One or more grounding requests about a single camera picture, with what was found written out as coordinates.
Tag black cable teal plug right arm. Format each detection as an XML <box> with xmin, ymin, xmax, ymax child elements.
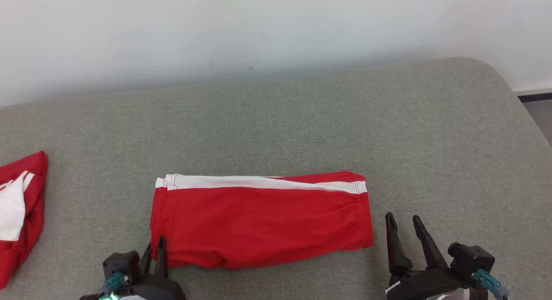
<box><xmin>471</xmin><ymin>269</ymin><xmax>510</xmax><ymax>300</ymax></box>

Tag red basketball jersey white sleeves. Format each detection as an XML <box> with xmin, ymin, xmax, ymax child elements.
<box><xmin>0</xmin><ymin>151</ymin><xmax>48</xmax><ymax>289</ymax></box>

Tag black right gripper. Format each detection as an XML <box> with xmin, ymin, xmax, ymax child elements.
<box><xmin>385</xmin><ymin>212</ymin><xmax>470</xmax><ymax>300</ymax></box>

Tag red shorts with white stripe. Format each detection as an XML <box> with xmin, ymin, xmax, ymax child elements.
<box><xmin>150</xmin><ymin>171</ymin><xmax>374</xmax><ymax>269</ymax></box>

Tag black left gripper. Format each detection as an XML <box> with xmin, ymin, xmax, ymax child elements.
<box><xmin>129</xmin><ymin>235</ymin><xmax>188</xmax><ymax>300</ymax></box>

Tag dark baseboard strip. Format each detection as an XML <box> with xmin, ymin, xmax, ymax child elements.
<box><xmin>517</xmin><ymin>92</ymin><xmax>552</xmax><ymax>103</ymax></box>

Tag black cable teal plug arm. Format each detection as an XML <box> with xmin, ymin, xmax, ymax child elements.
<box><xmin>471</xmin><ymin>269</ymin><xmax>510</xmax><ymax>300</ymax></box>
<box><xmin>97</xmin><ymin>272</ymin><xmax>129</xmax><ymax>299</ymax></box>

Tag black cable teal plug left arm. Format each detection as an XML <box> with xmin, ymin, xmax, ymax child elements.
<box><xmin>97</xmin><ymin>272</ymin><xmax>129</xmax><ymax>299</ymax></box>

